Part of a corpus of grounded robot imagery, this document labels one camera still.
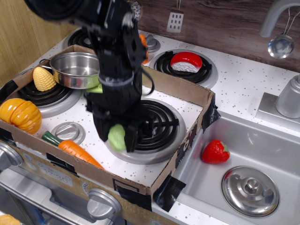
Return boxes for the silver metal pot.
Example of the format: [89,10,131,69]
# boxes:
[39,52,100,90]

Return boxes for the black front right burner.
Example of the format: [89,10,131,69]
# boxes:
[135,99,180,153]

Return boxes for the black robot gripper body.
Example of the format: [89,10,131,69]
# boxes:
[85,72,142,126]

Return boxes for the silver toy faucet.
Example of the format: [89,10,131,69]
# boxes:
[259,0,300,38]

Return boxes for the yellow toy bottom corner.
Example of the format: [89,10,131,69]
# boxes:
[0,214,21,225]

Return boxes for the silver oven knob right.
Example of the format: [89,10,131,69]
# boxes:
[87,188,121,220]

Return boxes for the silver stove knob back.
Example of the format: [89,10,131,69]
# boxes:
[146,35,161,53]

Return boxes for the silver sink basin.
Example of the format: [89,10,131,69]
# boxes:
[174,113,300,225]

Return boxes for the green toy broccoli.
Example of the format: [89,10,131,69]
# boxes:
[108,124,126,152]

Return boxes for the silver oven knob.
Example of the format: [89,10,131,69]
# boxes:
[0,142,23,171]
[87,188,121,220]

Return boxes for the silver pot lid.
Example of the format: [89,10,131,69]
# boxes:
[221,166,280,218]

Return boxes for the orange toy carrot cone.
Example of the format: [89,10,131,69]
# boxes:
[139,34,149,65]

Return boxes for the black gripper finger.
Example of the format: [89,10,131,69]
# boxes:
[93,111,115,142]
[125,120,143,152]

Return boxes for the black back left burner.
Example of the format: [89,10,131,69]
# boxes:
[66,29,92,49]

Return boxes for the orange toy pumpkin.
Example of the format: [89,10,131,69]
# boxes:
[0,98,42,134]

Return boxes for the silver stove knob front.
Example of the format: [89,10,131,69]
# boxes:
[51,122,86,144]

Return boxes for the silver oven knob left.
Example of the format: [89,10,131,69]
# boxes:
[0,142,23,171]

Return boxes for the brown cardboard fence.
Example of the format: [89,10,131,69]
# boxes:
[0,44,221,213]

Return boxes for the silver stove knob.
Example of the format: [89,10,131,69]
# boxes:
[51,122,86,144]
[146,35,161,53]

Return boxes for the red white toy sushi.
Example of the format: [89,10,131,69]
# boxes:
[170,52,203,73]

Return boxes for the silver hanging spatula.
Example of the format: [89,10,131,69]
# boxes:
[166,0,184,33]

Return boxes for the black front left burner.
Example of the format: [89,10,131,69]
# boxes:
[17,81,73,106]

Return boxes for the black burner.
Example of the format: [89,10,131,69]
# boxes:
[135,99,180,153]
[66,29,92,49]
[154,51,212,83]
[17,81,73,106]

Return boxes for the orange toy carrot green stem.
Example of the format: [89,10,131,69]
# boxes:
[42,131,104,169]

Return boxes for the yellow toy corn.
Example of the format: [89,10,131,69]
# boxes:
[33,67,57,92]

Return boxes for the red toy strawberry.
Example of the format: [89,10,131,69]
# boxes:
[202,139,230,164]

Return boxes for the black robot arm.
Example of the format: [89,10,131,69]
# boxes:
[26,0,146,152]

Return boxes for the silver hanging strainer spoon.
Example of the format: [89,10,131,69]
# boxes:
[130,0,143,20]

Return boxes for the green plastic plate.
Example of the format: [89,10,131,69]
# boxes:
[86,84,103,94]

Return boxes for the black back right burner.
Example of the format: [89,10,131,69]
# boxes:
[154,51,212,83]

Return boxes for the silver hanging ladle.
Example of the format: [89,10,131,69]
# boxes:
[268,8,300,59]

